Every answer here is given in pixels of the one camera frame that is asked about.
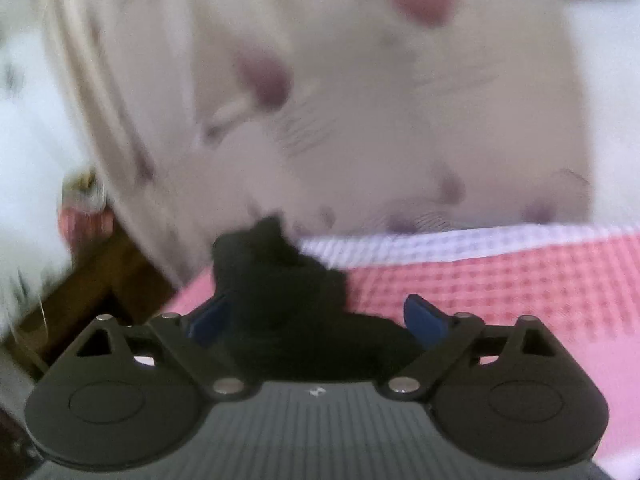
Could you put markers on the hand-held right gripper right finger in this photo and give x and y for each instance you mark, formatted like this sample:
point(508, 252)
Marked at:
point(425, 322)

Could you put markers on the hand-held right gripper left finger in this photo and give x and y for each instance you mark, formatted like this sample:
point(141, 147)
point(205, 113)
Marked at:
point(210, 322)

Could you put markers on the dark garment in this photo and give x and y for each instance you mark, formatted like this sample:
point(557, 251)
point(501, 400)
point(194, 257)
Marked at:
point(290, 300)

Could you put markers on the pink white checkered bedsheet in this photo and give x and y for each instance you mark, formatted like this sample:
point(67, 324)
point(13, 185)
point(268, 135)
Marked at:
point(525, 285)

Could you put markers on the beige leaf print curtain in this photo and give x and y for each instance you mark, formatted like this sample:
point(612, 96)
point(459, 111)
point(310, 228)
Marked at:
point(350, 135)

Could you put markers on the wooden bed frame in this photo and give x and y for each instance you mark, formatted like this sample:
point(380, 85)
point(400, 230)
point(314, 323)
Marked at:
point(100, 285)

